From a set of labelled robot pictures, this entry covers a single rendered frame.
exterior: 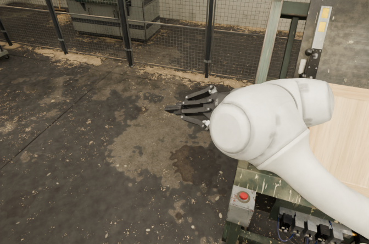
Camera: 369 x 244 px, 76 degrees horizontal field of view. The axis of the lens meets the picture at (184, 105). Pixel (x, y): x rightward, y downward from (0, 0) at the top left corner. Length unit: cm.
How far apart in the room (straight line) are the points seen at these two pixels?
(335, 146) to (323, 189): 113
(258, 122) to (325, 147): 120
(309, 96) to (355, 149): 109
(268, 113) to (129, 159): 243
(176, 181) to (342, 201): 214
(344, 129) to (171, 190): 157
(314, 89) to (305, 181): 18
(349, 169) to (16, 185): 279
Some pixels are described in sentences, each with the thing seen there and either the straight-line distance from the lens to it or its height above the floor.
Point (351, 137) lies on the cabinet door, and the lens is 154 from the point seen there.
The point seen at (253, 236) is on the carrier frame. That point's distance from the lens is 210.
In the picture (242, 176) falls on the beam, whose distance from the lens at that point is 148.
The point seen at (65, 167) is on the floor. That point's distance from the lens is 287.
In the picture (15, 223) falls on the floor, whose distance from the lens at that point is 270.
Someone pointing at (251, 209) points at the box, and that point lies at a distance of 131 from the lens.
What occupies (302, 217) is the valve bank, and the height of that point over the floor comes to 74.
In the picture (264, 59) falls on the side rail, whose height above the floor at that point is 144.
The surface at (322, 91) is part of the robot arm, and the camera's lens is 50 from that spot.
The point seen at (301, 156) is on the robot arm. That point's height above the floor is 178.
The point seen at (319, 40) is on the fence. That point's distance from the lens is 147.
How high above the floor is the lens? 205
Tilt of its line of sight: 38 degrees down
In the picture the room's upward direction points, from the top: straight up
